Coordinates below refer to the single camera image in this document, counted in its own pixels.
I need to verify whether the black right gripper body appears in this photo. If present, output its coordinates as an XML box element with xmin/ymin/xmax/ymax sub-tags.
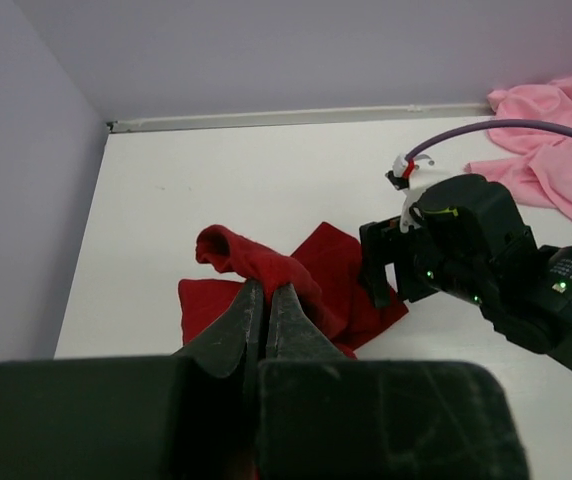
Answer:
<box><xmin>359</xmin><ymin>174</ymin><xmax>538</xmax><ymax>320</ymax></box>

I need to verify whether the dark red t shirt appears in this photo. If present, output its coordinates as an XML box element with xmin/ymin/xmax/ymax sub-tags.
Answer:
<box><xmin>195</xmin><ymin>222</ymin><xmax>408</xmax><ymax>358</ymax></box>

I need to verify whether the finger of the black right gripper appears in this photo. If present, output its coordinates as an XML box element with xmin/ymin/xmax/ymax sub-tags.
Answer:
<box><xmin>359</xmin><ymin>260</ymin><xmax>396</xmax><ymax>308</ymax></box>

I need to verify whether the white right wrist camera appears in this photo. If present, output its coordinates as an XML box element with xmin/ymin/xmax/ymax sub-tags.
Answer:
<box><xmin>386</xmin><ymin>154</ymin><xmax>451</xmax><ymax>233</ymax></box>

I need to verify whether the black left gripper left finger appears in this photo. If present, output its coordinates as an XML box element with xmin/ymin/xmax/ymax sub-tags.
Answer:
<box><xmin>0</xmin><ymin>281</ymin><xmax>264</xmax><ymax>479</ymax></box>

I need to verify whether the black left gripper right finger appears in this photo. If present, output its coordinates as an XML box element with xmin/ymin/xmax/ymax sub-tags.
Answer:
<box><xmin>256</xmin><ymin>285</ymin><xmax>530</xmax><ymax>479</ymax></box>

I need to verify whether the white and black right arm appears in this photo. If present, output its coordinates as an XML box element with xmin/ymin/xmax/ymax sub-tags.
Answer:
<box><xmin>360</xmin><ymin>174</ymin><xmax>572</xmax><ymax>371</ymax></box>

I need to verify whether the pink t shirt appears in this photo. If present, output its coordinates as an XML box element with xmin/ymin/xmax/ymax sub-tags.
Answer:
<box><xmin>465</xmin><ymin>76</ymin><xmax>572</xmax><ymax>221</ymax></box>

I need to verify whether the white back table rail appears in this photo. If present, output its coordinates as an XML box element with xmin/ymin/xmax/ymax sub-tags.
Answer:
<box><xmin>107</xmin><ymin>103</ymin><xmax>493</xmax><ymax>134</ymax></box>

